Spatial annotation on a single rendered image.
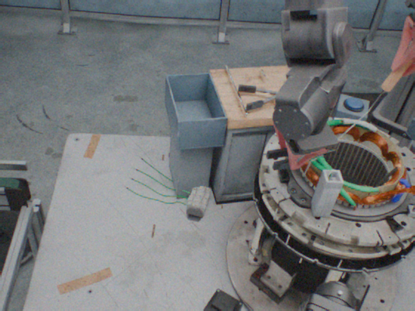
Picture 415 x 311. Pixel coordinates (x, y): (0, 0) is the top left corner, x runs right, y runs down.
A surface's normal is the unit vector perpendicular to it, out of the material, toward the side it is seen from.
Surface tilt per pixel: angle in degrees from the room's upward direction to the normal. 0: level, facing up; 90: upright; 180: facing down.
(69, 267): 0
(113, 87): 0
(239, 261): 0
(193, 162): 90
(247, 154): 90
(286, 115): 95
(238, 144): 90
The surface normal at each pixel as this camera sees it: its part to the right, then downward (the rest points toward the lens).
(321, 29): -0.62, 0.26
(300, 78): -0.34, -0.73
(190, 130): 0.22, 0.70
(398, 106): -0.58, 0.54
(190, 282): 0.08, -0.71
